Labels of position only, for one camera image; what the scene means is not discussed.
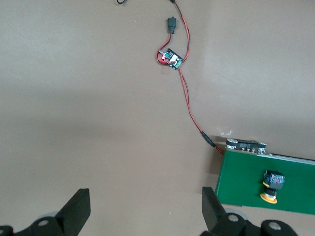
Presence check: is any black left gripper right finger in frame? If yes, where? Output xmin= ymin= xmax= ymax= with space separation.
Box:
xmin=201 ymin=186 xmax=300 ymax=236

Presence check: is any red black wire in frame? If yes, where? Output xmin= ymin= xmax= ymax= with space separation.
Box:
xmin=168 ymin=0 xmax=191 ymax=62
xmin=177 ymin=68 xmax=226 ymax=155

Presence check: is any yellow push button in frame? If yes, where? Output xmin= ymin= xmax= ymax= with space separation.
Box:
xmin=259 ymin=169 xmax=286 ymax=205

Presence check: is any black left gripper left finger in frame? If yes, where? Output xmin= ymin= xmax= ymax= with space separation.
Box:
xmin=0 ymin=188 xmax=91 ymax=236

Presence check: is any black plug with red lead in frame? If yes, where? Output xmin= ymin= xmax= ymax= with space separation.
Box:
xmin=155 ymin=16 xmax=179 ymax=66

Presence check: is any green conveyor belt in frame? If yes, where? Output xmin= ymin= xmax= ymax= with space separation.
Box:
xmin=214 ymin=138 xmax=315 ymax=216

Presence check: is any small black circuit board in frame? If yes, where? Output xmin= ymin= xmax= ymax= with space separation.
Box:
xmin=158 ymin=48 xmax=184 ymax=71

